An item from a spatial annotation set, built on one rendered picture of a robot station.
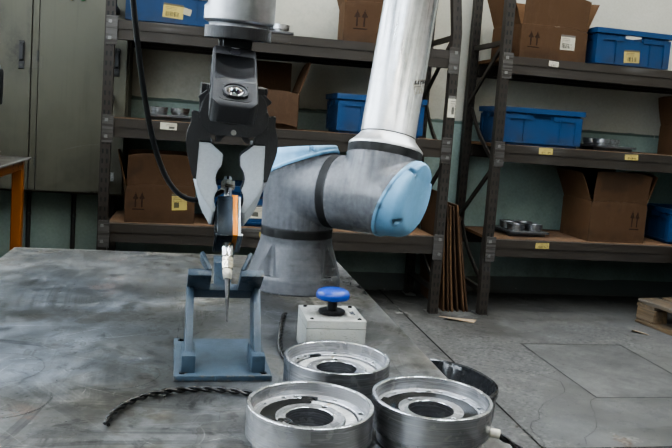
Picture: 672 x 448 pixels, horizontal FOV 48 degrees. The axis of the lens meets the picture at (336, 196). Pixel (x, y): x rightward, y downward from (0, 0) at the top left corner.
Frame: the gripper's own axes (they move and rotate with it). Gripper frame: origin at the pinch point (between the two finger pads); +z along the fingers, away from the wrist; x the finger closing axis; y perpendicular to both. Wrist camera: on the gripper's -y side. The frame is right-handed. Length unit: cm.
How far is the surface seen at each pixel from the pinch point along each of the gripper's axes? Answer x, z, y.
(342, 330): -14.0, 12.9, -0.1
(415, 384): -17.2, 11.8, -17.4
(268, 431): -2.2, 11.3, -27.1
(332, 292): -12.9, 9.1, 2.2
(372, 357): -15.2, 12.5, -9.2
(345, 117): -87, 10, 331
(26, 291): 25.4, 18.5, 28.9
